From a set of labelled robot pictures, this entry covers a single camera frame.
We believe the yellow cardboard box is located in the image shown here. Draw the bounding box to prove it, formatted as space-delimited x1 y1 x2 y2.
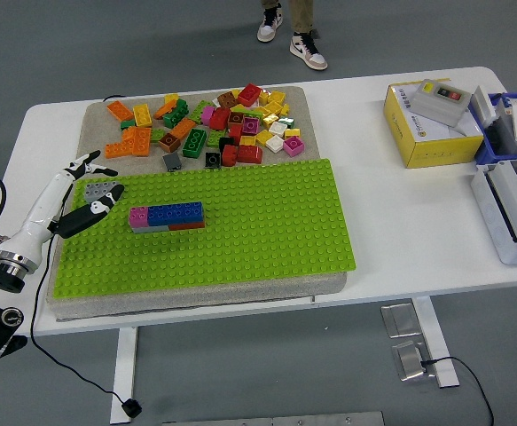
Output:
382 81 485 170

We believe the long metal floor strip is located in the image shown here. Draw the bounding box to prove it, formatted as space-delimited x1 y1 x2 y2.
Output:
162 411 386 426

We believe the white table leg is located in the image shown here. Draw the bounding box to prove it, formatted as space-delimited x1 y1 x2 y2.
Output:
411 296 461 389
109 326 139 425

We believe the black plug with cord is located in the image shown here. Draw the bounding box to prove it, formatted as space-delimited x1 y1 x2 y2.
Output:
29 241 144 419

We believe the dark grey toy brick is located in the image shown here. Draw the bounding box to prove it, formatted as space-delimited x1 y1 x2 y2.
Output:
161 153 184 173

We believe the black floor cable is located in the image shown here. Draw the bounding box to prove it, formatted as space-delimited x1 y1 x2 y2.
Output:
419 356 495 426

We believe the metal floor plate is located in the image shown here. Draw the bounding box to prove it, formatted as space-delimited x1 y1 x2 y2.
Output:
380 303 419 339
390 340 432 382

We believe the white plastic panel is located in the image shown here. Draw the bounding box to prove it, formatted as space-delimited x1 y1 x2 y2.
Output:
469 84 498 130

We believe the green studded baseplate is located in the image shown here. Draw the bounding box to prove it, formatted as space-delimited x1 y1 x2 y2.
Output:
51 157 357 299

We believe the magenta toy brick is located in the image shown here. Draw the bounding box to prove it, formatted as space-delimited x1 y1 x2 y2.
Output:
128 206 150 230
282 136 306 158
241 115 262 137

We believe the orange flat toy brick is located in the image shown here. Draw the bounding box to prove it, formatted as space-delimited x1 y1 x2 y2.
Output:
104 140 135 160

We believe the white table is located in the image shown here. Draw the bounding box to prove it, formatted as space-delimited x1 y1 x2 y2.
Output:
0 66 517 343

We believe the white electrical enclosure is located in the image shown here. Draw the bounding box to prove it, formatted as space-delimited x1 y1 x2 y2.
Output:
469 157 517 266

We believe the grey push-button switch box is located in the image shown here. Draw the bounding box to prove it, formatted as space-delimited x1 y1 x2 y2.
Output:
411 78 471 128

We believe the grey long toy brick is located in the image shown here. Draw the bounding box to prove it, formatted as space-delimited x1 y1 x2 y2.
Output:
82 180 120 205

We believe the blue plastic bin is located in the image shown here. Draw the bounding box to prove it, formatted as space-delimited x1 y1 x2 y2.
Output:
468 91 517 168

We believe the blue toy brick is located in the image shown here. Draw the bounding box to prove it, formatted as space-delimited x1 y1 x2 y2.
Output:
146 201 205 226

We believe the grey plastic device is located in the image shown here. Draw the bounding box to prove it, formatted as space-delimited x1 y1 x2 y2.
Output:
492 95 517 154

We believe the grey-brown foam mat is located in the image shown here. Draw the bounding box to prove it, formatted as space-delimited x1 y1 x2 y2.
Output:
45 85 349 321

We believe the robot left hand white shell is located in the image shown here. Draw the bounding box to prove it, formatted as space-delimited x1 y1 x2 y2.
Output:
0 150 126 255

